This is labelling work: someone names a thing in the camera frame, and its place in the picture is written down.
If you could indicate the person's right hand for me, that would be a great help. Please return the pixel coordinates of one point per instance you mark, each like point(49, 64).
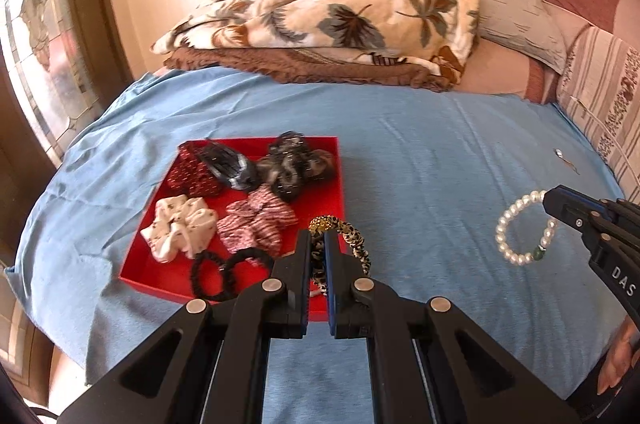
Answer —
point(617, 364)

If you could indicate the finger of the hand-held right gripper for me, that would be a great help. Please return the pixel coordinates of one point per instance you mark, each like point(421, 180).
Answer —
point(595, 198)
point(570, 216)

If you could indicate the black hair claw clip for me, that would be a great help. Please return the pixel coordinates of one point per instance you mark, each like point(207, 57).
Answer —
point(227, 164)

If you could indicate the white printed scrunchie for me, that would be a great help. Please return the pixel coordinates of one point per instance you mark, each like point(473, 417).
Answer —
point(175, 224)

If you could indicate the striped floral pillow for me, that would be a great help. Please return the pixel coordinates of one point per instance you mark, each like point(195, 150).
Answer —
point(605, 74)

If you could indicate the red dotted scrunchie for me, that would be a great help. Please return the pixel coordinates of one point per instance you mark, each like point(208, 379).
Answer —
point(187, 171)

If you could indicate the red tray box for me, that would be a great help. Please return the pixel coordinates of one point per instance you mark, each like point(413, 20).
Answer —
point(150, 269)

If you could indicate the red plaid scrunchie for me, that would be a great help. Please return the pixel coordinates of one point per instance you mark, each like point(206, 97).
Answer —
point(260, 214)

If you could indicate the light blue cloth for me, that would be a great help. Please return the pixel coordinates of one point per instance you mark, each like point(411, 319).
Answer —
point(425, 154)

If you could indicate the leaf print blanket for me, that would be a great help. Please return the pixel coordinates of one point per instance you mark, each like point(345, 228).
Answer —
point(350, 4)

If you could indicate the grey pillow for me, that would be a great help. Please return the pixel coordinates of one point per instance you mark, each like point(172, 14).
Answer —
point(515, 19)

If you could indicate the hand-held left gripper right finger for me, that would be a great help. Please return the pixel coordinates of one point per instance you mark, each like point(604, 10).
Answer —
point(331, 274)

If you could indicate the brown quilted blanket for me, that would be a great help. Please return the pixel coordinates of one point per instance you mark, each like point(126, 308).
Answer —
point(300, 69)

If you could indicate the dark beaded scrunchie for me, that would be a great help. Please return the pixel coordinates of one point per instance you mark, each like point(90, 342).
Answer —
point(290, 169)

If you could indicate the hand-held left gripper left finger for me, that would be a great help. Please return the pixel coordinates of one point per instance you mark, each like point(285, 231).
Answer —
point(300, 264)

